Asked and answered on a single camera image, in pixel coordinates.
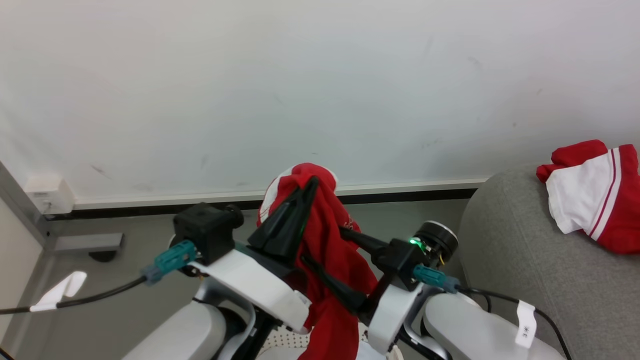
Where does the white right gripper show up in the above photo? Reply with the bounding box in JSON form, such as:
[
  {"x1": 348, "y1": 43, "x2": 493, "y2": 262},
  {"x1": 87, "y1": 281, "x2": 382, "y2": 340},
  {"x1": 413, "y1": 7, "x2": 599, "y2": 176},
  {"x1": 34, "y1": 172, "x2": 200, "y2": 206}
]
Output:
[{"x1": 301, "y1": 226, "x2": 426, "y2": 356}]

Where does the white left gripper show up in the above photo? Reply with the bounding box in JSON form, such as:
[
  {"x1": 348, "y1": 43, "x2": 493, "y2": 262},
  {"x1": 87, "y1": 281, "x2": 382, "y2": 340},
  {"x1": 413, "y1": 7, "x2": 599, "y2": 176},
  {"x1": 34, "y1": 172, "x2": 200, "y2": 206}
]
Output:
[{"x1": 189, "y1": 175, "x2": 320, "y2": 335}]

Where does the red garment with white collar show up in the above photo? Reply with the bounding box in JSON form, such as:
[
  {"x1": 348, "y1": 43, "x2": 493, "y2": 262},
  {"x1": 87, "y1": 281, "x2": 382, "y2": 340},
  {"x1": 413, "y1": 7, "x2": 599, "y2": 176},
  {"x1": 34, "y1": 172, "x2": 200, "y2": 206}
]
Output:
[{"x1": 256, "y1": 162, "x2": 380, "y2": 360}]

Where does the red white striped garment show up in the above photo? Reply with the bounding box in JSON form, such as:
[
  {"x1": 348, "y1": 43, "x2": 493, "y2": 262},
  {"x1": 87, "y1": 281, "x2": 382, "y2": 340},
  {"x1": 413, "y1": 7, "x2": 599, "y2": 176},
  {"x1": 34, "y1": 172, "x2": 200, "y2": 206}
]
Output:
[{"x1": 536, "y1": 139, "x2": 640, "y2": 255}]

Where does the grey fabric sofa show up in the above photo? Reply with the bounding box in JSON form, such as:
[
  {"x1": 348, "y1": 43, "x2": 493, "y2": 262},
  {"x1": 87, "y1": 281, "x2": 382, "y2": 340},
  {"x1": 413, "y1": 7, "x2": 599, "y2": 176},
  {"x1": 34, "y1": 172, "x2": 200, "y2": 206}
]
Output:
[{"x1": 457, "y1": 164, "x2": 640, "y2": 360}]

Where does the white laundry basket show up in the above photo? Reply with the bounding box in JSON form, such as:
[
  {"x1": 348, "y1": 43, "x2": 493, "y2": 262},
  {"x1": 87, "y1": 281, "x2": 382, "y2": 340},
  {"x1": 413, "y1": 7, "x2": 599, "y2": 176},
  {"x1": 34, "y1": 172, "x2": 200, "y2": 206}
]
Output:
[{"x1": 256, "y1": 327, "x2": 405, "y2": 360}]

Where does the black baseboard strip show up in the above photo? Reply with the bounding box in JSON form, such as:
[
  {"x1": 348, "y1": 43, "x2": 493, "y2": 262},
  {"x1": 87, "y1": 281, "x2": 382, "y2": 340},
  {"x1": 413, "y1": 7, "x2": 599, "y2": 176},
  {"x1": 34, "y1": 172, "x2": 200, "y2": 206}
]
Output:
[{"x1": 44, "y1": 188, "x2": 480, "y2": 222}]

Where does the white wall cable duct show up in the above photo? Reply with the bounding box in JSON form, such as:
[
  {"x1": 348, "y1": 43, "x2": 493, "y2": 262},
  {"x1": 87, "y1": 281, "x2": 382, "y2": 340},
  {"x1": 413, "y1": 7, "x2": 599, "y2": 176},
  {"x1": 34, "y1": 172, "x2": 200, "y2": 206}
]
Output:
[{"x1": 73, "y1": 177, "x2": 492, "y2": 211}]

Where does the black cable with teal plug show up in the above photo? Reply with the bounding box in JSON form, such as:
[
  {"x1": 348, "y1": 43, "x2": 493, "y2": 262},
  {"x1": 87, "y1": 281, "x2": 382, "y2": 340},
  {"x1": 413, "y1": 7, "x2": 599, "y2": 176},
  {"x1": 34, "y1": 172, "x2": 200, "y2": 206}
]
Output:
[
  {"x1": 0, "y1": 239, "x2": 198, "y2": 317},
  {"x1": 413, "y1": 264, "x2": 574, "y2": 360}
]

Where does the white cable label tag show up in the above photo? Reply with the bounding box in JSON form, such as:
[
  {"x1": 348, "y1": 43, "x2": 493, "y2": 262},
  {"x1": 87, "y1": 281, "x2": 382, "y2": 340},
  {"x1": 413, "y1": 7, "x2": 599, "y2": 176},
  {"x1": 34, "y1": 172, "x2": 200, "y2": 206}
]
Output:
[
  {"x1": 514, "y1": 299, "x2": 538, "y2": 350},
  {"x1": 29, "y1": 271, "x2": 88, "y2": 313}
]

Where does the grey metal frame leg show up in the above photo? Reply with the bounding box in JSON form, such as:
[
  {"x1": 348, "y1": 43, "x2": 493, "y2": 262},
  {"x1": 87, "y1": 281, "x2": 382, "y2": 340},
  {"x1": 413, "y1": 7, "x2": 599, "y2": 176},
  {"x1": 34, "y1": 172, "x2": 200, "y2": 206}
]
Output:
[{"x1": 0, "y1": 161, "x2": 124, "y2": 253}]

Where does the white wall socket box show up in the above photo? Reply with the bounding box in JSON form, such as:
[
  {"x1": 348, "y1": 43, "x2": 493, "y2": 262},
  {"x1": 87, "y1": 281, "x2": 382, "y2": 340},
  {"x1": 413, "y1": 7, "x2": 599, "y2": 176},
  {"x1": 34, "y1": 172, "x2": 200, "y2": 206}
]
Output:
[{"x1": 23, "y1": 174, "x2": 76, "y2": 216}]

